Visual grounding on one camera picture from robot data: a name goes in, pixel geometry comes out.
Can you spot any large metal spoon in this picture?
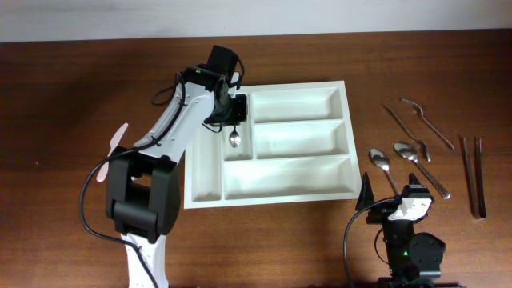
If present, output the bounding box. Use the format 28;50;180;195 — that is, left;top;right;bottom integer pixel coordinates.
394;142;451;199
369;148;400;195

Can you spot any metal chopstick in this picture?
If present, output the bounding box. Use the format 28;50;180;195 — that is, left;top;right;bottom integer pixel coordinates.
474;138;487;219
459;135;482;220

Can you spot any small metal teaspoon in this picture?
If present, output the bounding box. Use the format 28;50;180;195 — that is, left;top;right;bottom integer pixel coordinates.
229;126;242;148

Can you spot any white cutlery tray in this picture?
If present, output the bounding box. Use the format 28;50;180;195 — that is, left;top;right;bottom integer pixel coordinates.
184;81;362;209

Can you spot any pink plastic knife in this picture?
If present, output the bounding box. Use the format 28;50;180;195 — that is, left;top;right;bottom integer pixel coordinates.
96;122;129;182

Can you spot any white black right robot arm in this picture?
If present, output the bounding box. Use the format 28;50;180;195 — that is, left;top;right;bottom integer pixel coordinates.
356;174;446;288

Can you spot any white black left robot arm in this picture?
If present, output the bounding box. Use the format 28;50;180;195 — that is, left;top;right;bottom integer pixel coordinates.
106;46;247;287

